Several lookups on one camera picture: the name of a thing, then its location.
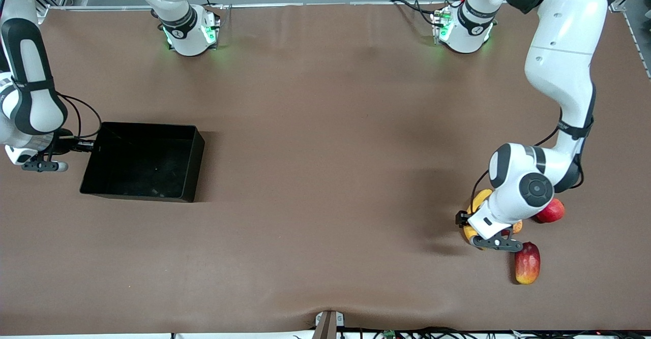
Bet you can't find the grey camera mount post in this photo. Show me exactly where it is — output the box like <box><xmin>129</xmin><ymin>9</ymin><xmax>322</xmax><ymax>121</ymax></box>
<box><xmin>312</xmin><ymin>310</ymin><xmax>345</xmax><ymax>339</ymax></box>

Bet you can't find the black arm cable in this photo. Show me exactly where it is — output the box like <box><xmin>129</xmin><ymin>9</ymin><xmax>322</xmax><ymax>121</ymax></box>
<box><xmin>55</xmin><ymin>92</ymin><xmax>103</xmax><ymax>142</ymax></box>
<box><xmin>472</xmin><ymin>85</ymin><xmax>597</xmax><ymax>200</ymax></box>

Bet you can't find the aluminium table edge rail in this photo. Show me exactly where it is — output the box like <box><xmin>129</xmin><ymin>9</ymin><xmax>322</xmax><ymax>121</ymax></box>
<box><xmin>33</xmin><ymin>1</ymin><xmax>616</xmax><ymax>12</ymax></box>

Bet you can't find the black plastic box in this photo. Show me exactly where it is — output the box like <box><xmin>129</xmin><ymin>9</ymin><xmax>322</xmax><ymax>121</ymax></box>
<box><xmin>79</xmin><ymin>121</ymin><xmax>206</xmax><ymax>203</ymax></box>

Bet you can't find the brown table mat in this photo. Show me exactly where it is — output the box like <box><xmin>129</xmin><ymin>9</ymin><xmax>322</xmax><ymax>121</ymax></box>
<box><xmin>0</xmin><ymin>5</ymin><xmax>651</xmax><ymax>335</ymax></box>

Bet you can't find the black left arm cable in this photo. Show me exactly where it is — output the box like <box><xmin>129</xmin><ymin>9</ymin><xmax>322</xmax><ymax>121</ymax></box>
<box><xmin>472</xmin><ymin>85</ymin><xmax>597</xmax><ymax>200</ymax></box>

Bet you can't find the red yellow mango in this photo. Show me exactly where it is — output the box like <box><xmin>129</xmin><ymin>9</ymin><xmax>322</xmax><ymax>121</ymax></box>
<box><xmin>514</xmin><ymin>242</ymin><xmax>541</xmax><ymax>285</ymax></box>

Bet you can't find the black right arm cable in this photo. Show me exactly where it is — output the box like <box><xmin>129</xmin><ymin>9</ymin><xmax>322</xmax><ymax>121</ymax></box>
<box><xmin>55</xmin><ymin>92</ymin><xmax>103</xmax><ymax>142</ymax></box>

